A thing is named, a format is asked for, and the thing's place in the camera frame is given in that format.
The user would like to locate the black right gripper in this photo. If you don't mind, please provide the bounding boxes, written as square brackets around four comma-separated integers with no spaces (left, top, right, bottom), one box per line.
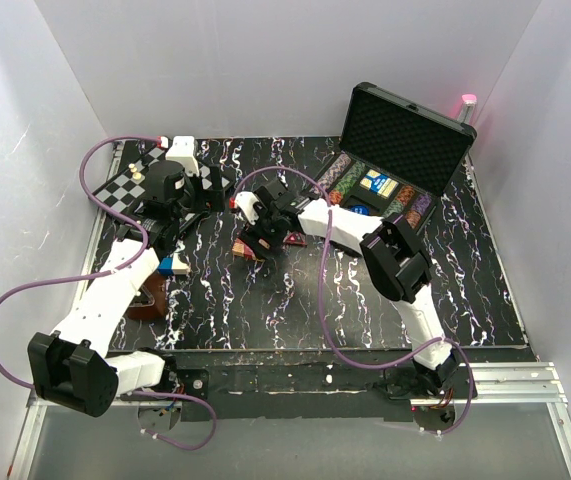
[239,203,287,262]

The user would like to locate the red black triangle all-in button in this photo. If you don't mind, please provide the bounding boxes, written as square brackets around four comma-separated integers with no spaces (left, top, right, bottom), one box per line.
[284,232,307,246]

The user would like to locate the red yellow card deck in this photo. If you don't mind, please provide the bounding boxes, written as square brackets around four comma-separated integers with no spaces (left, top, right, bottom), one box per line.
[232,238,264,262]

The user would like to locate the blue small blind button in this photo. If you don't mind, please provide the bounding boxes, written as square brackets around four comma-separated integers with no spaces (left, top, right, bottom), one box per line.
[350,205,370,216]

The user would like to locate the blue white card deck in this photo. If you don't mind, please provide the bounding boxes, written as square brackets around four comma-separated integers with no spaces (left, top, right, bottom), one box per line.
[359,169,399,199]

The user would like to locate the black poker chip case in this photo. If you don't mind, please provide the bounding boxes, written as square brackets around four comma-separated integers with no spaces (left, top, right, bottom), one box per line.
[317,82,477,232]

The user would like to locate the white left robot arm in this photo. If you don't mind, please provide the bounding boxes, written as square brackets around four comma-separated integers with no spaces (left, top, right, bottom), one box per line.
[28,157,208,417]

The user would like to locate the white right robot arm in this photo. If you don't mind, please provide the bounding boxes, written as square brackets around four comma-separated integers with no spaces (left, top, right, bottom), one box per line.
[230,180,458,398]

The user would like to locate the orange chip stack left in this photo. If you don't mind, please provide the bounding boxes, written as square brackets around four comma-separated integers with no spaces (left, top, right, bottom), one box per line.
[329,189,344,205]

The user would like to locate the blue beige chip stack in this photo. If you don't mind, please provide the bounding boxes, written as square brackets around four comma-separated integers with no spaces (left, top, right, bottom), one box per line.
[317,153,351,190]

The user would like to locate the white chess queen piece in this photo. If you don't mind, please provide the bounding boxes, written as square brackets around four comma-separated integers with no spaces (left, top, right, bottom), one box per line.
[129,163,142,182]

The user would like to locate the blue white flat card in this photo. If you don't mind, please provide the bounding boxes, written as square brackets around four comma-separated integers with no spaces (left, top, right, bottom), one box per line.
[157,255,191,276]

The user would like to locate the black silver chess board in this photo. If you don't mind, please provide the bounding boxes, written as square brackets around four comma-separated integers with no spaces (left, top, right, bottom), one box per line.
[94,140,235,219]

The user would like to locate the green grey chip stack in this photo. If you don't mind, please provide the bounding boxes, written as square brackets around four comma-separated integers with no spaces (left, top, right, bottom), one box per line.
[383,199,405,217]

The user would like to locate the orange chip stack right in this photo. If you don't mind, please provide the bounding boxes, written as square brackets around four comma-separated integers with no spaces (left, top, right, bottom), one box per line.
[396,185,416,205]

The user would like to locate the orange black chip stack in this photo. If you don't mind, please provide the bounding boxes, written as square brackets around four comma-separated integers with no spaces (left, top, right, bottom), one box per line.
[405,210,422,228]

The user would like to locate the purple chip stack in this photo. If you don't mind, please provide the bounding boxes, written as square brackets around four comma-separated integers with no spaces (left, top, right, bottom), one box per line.
[411,193,433,215]

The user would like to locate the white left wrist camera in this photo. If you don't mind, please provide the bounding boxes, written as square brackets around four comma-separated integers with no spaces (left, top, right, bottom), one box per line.
[165,136,200,177]

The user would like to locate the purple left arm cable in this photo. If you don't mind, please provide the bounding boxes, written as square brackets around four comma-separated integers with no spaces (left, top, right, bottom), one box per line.
[0,135,219,451]

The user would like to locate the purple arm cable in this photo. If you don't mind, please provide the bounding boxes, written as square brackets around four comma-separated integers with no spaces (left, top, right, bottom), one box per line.
[232,166,477,435]
[0,135,219,451]

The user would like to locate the pink capped metal post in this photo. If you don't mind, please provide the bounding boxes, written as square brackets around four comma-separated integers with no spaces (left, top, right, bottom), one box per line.
[457,93,477,125]

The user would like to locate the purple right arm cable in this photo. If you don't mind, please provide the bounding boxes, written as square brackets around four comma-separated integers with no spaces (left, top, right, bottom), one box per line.
[232,166,477,435]

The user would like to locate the aluminium front rail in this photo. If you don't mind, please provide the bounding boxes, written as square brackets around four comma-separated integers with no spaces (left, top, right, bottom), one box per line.
[10,362,571,479]

